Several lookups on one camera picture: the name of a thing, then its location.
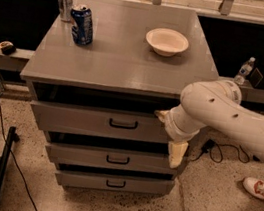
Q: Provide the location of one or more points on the grey drawer cabinet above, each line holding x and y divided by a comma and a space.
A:
119, 70

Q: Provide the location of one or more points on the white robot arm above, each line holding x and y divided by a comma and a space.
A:
215, 104

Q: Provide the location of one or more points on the black tape measure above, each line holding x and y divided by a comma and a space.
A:
7, 47

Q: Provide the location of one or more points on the grey bottom drawer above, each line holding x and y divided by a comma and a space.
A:
114, 182

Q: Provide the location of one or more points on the white paper bowl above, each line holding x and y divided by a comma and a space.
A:
167, 42

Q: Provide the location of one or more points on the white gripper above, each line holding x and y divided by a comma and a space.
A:
171, 126

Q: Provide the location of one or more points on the blue soda can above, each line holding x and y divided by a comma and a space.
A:
82, 29

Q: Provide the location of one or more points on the small black box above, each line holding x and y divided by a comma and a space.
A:
257, 79

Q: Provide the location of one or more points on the grey top drawer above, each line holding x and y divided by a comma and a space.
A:
93, 121

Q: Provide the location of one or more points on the grey middle drawer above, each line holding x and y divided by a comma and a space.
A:
111, 158

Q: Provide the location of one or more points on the clear plastic water bottle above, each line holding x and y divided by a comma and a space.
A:
245, 69

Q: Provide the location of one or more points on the red white sneaker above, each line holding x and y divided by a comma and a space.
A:
254, 186

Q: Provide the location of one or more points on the grey drawer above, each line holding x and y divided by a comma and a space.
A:
93, 121
111, 158
114, 182

